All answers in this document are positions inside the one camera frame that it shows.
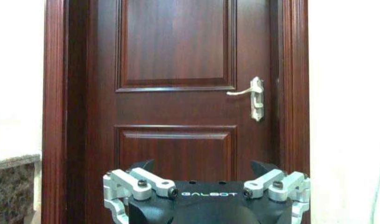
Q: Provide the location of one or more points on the dark red door frame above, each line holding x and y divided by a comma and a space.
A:
53, 105

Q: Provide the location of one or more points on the speckled granite countertop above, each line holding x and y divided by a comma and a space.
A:
12, 186

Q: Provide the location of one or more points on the dark red wooden door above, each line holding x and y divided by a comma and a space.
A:
177, 93

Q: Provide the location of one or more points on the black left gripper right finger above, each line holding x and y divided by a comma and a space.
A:
280, 180

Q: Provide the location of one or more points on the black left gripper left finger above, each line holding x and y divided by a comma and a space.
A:
127, 184

